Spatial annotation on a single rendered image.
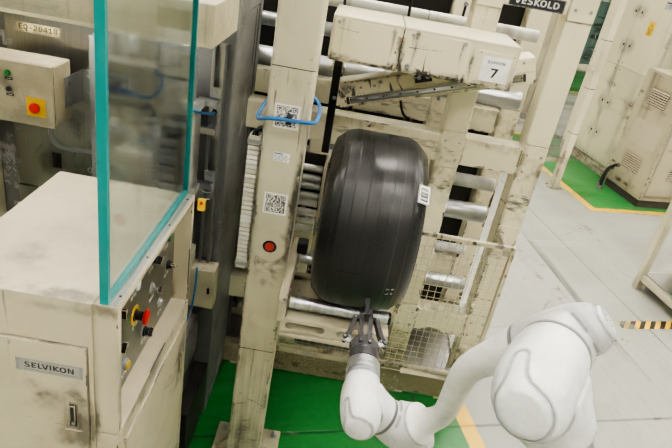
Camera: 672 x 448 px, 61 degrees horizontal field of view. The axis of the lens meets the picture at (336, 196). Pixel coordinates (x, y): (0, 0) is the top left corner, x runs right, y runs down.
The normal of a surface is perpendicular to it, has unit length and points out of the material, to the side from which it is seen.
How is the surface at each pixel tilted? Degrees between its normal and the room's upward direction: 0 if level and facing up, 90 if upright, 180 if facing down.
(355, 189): 48
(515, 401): 83
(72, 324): 90
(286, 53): 90
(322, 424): 0
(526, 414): 83
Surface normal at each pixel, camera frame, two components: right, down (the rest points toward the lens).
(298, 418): 0.16, -0.89
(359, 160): 0.11, -0.59
